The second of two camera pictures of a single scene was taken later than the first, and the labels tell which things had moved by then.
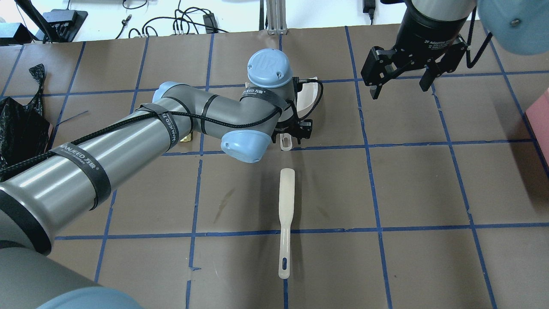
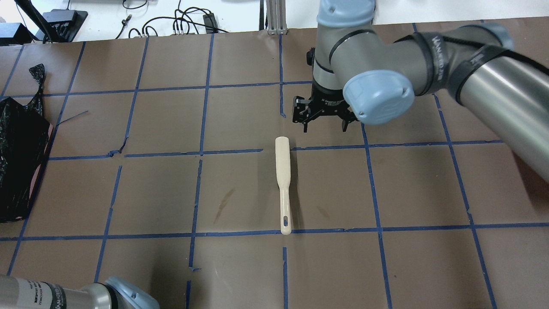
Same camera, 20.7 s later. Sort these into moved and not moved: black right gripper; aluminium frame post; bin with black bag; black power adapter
Moved: black right gripper
Not moved: bin with black bag; aluminium frame post; black power adapter
